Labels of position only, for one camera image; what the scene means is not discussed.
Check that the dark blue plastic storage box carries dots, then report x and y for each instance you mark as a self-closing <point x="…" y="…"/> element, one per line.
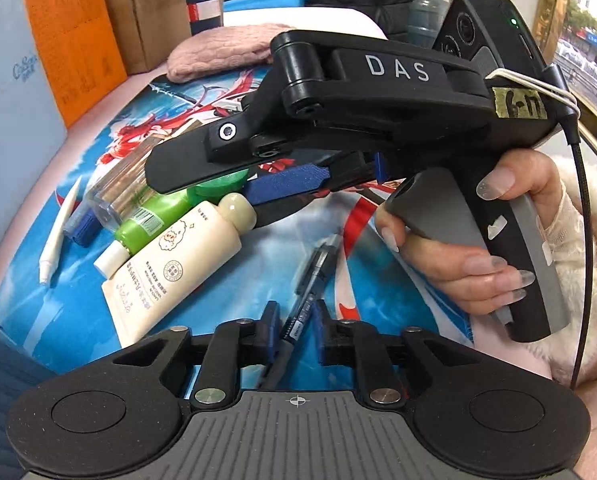
<point x="3" y="360"/>

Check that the blue plastic bin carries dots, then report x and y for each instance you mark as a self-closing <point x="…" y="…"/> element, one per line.
<point x="266" y="0"/>

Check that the brown cardboard box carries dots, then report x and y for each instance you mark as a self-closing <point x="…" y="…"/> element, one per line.
<point x="148" y="10"/>

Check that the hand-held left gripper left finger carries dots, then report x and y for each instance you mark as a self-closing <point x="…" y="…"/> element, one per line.
<point x="270" y="332"/>

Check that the clear water jug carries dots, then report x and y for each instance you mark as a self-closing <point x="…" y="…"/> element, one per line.
<point x="426" y="20"/>

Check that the pink knitted hat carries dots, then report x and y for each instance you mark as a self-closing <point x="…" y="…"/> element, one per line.
<point x="218" y="52"/>

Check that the gold frame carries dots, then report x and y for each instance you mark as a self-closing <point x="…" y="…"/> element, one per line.
<point x="553" y="5"/>

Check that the white slim tube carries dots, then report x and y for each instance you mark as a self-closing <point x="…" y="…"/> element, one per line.
<point x="58" y="230"/>

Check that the green capped jar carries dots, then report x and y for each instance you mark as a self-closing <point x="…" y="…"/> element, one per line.
<point x="218" y="185"/>

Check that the orange cardboard box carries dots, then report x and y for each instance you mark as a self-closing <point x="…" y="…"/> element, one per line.
<point x="73" y="40"/>

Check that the small blue capped tube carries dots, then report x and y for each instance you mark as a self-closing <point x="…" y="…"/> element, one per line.
<point x="81" y="225"/>

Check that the person's right hand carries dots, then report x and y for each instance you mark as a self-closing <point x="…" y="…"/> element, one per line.
<point x="453" y="270"/>

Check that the black gel pen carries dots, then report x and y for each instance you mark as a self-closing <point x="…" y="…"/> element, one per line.
<point x="311" y="290"/>

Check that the green tube with white cap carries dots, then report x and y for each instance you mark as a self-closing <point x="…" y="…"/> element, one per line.
<point x="148" y="220"/>

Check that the clear plastic bottle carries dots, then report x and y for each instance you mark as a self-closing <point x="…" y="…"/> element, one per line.
<point x="116" y="190"/>

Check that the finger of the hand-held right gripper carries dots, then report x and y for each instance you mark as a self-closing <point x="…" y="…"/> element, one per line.
<point x="188" y="165"/>
<point x="283" y="185"/>

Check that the cream lotion tube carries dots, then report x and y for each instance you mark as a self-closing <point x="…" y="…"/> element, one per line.
<point x="173" y="265"/>

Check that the printed desk mat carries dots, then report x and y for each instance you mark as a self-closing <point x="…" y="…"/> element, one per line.
<point x="218" y="300"/>

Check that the large blue-grey cardboard box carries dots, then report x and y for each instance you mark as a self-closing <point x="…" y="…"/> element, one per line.
<point x="8" y="110"/>

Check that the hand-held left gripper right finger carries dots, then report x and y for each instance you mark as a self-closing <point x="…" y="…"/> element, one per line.
<point x="321" y="332"/>

